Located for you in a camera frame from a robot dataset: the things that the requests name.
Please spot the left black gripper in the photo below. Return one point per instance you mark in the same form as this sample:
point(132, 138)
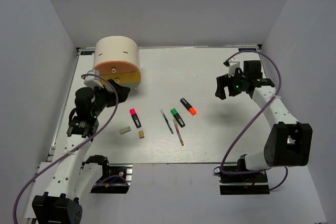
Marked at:
point(112, 96)

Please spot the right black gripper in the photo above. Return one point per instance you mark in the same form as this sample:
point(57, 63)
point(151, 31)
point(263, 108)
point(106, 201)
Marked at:
point(224, 81)

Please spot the orange top drawer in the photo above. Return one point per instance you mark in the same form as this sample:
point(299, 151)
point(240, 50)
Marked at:
point(111, 67)

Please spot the pink highlighter marker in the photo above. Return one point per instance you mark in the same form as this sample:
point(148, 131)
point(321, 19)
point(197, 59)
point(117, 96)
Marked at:
point(135, 118)

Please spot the orange highlighter marker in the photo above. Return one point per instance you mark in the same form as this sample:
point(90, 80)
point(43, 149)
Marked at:
point(190, 109)

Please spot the green pen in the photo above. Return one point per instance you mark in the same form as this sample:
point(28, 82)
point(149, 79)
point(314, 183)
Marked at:
point(166, 120)

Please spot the green highlighter marker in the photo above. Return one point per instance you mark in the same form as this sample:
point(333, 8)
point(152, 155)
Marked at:
point(177, 117)

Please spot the red pen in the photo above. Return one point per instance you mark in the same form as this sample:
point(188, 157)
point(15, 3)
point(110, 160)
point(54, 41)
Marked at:
point(178, 132)

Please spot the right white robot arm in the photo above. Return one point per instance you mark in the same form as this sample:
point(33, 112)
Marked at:
point(289, 141)

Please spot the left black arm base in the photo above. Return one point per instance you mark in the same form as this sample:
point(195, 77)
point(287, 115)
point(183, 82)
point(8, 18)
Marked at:
point(116, 179)

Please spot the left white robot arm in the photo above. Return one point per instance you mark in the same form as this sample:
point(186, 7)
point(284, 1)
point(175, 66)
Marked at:
point(75, 175)

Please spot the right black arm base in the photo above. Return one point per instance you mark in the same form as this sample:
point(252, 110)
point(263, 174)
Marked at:
point(249, 184)

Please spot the grey white eraser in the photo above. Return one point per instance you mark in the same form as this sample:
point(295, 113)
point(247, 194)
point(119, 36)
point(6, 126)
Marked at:
point(124, 130)

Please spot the cream round drawer organizer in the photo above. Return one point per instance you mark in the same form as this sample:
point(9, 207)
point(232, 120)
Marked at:
point(117, 48)

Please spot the small tan eraser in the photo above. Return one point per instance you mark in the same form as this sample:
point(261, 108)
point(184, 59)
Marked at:
point(141, 134)

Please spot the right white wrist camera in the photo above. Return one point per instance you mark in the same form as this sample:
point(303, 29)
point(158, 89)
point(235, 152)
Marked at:
point(232, 65)

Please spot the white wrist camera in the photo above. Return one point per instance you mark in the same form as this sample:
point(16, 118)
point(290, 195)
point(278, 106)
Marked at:
point(92, 81)
point(232, 65)

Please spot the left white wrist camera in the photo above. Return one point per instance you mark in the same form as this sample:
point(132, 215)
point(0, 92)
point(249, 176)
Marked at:
point(92, 81)

